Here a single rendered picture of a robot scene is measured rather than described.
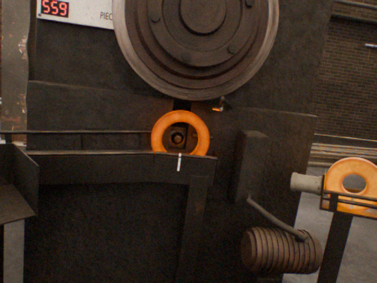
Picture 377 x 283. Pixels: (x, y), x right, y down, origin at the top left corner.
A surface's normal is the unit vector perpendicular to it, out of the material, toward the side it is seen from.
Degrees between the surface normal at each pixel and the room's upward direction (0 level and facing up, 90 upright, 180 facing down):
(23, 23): 90
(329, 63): 90
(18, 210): 5
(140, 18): 90
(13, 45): 90
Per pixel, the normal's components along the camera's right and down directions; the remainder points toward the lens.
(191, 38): 0.12, 0.22
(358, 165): -0.47, 0.12
